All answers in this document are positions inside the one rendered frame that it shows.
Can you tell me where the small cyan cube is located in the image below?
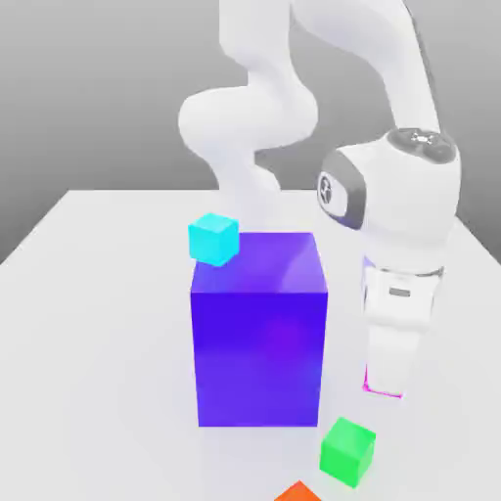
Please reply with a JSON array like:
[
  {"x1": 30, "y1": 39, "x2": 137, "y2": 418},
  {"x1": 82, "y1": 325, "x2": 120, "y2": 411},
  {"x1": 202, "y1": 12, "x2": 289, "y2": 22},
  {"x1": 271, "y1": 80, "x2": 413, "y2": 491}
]
[{"x1": 187, "y1": 211, "x2": 241, "y2": 268}]

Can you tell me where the small magenta cube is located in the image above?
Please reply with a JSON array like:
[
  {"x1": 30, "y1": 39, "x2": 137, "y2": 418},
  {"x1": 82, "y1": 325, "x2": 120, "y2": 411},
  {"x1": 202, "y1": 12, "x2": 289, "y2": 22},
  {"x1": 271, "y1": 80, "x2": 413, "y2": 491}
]
[{"x1": 361, "y1": 362, "x2": 404, "y2": 400}]

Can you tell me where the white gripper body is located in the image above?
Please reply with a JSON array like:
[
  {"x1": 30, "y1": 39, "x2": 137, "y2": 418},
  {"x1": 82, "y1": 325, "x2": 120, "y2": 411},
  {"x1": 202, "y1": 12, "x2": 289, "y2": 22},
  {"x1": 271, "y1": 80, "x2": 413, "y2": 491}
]
[{"x1": 362, "y1": 268, "x2": 445, "y2": 337}]

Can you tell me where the small orange cube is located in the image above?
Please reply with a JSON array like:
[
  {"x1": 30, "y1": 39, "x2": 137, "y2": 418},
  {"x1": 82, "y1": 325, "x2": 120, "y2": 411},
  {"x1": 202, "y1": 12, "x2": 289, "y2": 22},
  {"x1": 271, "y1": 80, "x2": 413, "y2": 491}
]
[{"x1": 273, "y1": 479, "x2": 323, "y2": 501}]

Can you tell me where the small green cube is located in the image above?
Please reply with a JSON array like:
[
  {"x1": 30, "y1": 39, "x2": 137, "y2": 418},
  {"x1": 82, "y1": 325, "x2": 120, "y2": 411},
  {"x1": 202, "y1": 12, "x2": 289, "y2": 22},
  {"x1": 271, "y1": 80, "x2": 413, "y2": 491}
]
[{"x1": 318, "y1": 416, "x2": 378, "y2": 490}]

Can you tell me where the large purple box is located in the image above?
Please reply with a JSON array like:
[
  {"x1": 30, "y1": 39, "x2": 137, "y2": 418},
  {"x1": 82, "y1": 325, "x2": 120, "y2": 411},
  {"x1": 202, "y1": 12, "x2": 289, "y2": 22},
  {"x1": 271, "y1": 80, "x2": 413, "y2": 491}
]
[{"x1": 190, "y1": 231, "x2": 330, "y2": 429}]

